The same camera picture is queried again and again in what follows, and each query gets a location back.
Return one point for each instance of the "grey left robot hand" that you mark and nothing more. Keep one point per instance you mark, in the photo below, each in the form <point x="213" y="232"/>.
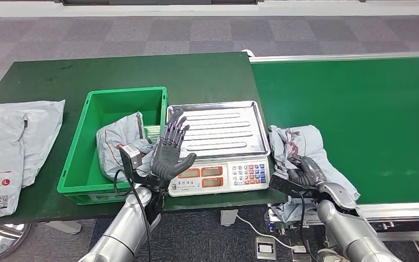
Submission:
<point x="166" y="161"/>

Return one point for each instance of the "green conveyor belt, aluminium frame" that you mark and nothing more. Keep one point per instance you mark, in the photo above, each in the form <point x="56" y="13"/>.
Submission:
<point x="339" y="108"/>

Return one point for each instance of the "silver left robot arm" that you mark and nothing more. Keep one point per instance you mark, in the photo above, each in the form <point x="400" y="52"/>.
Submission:
<point x="126" y="231"/>

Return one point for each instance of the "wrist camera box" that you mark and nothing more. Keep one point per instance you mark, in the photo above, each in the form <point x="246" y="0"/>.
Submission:
<point x="131" y="153"/>
<point x="285" y="185"/>

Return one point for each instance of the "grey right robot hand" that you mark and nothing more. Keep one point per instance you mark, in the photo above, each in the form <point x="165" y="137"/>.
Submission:
<point x="309" y="173"/>

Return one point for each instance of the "beige shoe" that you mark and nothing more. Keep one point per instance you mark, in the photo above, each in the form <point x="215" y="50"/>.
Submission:
<point x="330" y="256"/>

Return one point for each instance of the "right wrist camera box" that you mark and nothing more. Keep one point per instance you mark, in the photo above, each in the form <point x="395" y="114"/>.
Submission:
<point x="285" y="185"/>

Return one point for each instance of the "plain grey parcel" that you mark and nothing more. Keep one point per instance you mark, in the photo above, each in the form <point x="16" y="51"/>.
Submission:
<point x="43" y="130"/>

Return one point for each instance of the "silver floor outlet with plug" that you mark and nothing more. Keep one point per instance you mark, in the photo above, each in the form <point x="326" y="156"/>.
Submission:
<point x="300" y="252"/>

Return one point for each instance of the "white table leg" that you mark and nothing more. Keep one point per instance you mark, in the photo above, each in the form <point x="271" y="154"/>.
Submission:
<point x="228" y="218"/>

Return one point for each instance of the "green plastic crate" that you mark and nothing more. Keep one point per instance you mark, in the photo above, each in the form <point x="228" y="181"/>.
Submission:
<point x="130" y="101"/>

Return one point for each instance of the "white table foot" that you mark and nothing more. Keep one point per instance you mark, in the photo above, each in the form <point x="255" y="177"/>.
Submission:
<point x="65" y="227"/>

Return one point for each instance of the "white scale with steel tray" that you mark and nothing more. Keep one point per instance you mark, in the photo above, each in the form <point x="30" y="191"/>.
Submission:
<point x="224" y="130"/>

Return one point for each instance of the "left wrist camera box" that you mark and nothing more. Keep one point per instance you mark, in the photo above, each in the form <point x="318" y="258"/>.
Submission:
<point x="131" y="153"/>

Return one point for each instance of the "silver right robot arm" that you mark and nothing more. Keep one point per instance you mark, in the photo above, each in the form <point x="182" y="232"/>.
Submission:
<point x="347" y="224"/>

